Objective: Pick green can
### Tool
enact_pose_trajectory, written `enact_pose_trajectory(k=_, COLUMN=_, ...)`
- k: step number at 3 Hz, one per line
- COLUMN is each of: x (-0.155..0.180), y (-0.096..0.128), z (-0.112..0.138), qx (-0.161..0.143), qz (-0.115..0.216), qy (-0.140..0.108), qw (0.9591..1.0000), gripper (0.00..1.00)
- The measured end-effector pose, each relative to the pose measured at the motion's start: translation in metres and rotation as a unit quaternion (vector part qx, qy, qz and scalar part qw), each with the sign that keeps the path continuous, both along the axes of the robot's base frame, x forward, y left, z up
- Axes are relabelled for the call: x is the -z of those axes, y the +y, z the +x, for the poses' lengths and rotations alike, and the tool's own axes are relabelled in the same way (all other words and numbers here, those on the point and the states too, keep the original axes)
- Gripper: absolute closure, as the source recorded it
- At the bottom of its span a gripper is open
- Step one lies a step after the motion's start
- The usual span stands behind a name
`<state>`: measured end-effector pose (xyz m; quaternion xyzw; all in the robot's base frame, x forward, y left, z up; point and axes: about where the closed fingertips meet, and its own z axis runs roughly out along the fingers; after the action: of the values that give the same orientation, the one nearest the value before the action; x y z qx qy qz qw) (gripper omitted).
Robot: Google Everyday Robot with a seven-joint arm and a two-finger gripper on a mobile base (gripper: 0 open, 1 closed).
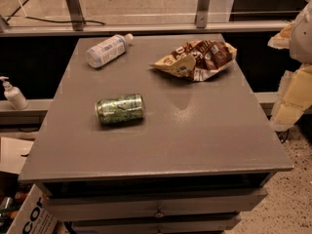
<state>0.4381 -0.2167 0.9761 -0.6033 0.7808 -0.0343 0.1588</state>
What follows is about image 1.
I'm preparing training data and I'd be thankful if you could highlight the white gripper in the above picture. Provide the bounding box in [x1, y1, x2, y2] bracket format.
[267, 1, 312, 132]

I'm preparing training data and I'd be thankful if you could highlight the green soda can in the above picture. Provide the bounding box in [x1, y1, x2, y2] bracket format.
[95, 94, 144, 125]

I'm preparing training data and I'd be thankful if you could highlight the brown chip bag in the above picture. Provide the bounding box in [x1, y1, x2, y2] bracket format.
[151, 40, 237, 82]

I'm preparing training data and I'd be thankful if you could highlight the grey drawer cabinet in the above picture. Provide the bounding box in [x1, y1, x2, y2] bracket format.
[18, 33, 295, 234]

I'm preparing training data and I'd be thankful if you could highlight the lower drawer with knob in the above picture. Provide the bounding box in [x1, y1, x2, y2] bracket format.
[72, 214, 241, 234]

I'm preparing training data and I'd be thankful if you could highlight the drawer with knob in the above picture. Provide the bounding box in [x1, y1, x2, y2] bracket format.
[72, 214, 241, 234]
[44, 187, 268, 221]

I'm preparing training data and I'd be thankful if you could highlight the clear plastic water bottle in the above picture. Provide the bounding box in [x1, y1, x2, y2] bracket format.
[86, 33, 134, 68]

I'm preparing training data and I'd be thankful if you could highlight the upper drawer with knob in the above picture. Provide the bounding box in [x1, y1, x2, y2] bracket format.
[44, 187, 268, 221]

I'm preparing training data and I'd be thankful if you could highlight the white pump dispenser bottle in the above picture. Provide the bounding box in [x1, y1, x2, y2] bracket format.
[0, 76, 28, 110]

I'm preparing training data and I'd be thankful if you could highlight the brown cardboard flap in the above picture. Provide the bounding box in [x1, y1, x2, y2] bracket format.
[0, 137, 33, 175]

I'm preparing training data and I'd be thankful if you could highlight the white printed cardboard box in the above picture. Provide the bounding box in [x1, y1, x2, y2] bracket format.
[6, 185, 58, 234]

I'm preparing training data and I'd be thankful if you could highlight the right metal railing post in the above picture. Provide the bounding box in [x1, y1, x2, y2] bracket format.
[195, 0, 210, 28]

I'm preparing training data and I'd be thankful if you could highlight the metal railing post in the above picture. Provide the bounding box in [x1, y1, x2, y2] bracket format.
[65, 0, 85, 31]
[195, 0, 210, 28]

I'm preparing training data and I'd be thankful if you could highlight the left metal railing post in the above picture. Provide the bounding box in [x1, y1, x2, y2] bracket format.
[65, 0, 85, 31]

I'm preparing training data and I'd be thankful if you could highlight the black cable on floor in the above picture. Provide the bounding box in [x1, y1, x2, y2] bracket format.
[5, 0, 106, 26]

